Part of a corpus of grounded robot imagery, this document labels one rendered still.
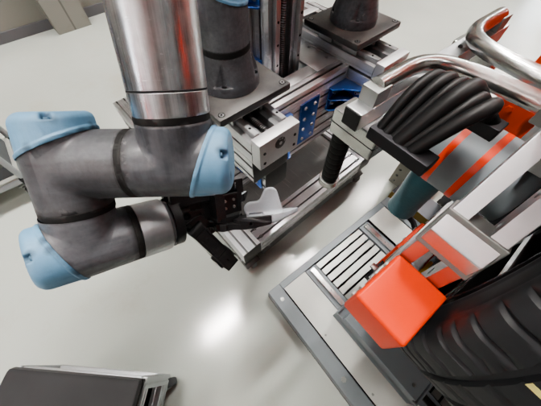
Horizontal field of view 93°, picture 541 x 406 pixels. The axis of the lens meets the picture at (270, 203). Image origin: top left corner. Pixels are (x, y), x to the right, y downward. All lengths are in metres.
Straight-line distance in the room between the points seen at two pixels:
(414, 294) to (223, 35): 0.57
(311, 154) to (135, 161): 1.17
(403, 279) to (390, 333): 0.07
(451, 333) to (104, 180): 0.39
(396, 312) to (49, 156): 0.41
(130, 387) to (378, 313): 0.76
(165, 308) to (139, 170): 1.08
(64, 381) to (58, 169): 0.81
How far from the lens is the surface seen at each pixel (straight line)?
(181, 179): 0.27
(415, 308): 0.38
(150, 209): 0.37
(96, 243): 0.35
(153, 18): 0.26
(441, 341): 0.38
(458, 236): 0.34
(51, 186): 0.33
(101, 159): 0.30
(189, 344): 1.27
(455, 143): 0.55
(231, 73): 0.66
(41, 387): 1.09
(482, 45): 0.58
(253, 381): 1.22
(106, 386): 0.99
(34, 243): 0.36
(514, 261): 0.50
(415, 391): 1.10
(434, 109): 0.37
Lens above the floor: 1.22
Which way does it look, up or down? 58 degrees down
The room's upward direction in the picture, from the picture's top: straight up
